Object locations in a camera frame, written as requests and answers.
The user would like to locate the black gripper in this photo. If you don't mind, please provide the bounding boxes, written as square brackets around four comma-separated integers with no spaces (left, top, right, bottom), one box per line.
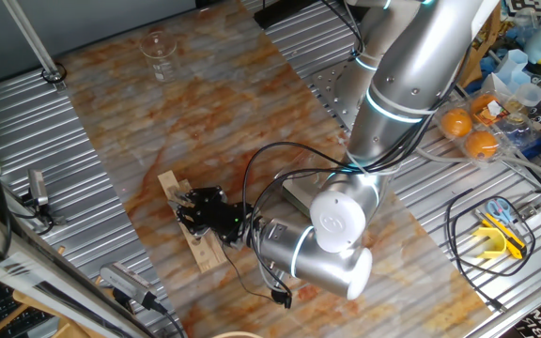
[176,186,254,249]

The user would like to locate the wooden test tube rack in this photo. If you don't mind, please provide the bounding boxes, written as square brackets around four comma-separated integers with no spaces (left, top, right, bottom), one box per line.
[157,169,228,274]

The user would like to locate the orange marble pattern mat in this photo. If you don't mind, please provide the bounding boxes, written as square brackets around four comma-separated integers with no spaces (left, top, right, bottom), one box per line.
[58,0,495,338]

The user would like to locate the clear plastic tray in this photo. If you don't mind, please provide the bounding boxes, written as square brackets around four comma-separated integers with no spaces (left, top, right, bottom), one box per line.
[274,157,351,220]

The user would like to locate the clear glass beaker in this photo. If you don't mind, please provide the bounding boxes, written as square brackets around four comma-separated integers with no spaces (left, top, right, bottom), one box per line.
[138,30,180,85]

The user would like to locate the metal pole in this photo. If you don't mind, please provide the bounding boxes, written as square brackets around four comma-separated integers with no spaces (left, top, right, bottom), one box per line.
[1,0,69,91]

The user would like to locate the orange fruit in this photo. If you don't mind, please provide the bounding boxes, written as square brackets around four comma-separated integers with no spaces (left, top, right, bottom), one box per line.
[470,93,500,116]
[441,107,473,139]
[465,130,501,161]

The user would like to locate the yellow curved plastic piece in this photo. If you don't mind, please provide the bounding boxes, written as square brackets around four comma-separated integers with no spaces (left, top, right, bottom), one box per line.
[471,226,508,260]

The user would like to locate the yellow utility knife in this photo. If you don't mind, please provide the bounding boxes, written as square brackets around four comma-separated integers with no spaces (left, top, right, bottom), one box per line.
[474,208,528,260]

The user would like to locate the wooden plate stand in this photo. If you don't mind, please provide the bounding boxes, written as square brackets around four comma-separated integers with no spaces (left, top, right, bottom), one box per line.
[457,4,504,90]

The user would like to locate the light blue hexagonal cup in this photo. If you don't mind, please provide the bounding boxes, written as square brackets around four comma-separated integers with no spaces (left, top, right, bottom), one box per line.
[495,49,530,93]

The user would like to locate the clear measuring cup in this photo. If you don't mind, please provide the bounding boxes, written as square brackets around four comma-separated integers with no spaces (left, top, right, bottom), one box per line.
[514,83,541,108]

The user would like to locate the black white marker board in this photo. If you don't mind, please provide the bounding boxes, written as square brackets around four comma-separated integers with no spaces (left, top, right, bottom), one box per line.
[504,0,541,15]

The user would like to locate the grey depth camera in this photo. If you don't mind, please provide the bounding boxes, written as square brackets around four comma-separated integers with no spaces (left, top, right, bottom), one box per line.
[99,261,159,312]
[26,168,50,207]

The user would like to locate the black camera cable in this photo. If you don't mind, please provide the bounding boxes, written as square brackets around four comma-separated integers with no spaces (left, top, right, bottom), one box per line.
[141,293,187,338]

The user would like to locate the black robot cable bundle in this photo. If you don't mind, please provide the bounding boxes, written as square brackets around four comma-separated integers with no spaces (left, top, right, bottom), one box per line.
[221,0,469,310]

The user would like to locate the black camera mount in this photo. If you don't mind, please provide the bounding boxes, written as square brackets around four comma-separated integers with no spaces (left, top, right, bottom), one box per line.
[19,190,68,236]

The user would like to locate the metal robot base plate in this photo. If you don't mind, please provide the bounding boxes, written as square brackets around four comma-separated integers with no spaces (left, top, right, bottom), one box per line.
[311,59,375,137]

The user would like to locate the grey hose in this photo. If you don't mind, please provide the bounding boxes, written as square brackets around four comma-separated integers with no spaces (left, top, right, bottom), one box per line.
[413,147,541,187]

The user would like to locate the blue handled scissors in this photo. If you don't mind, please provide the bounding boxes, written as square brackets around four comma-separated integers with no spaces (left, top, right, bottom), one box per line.
[486,197,514,225]

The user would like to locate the thin black cable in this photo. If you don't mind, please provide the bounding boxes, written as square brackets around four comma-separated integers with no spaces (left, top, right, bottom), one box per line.
[444,187,537,314]

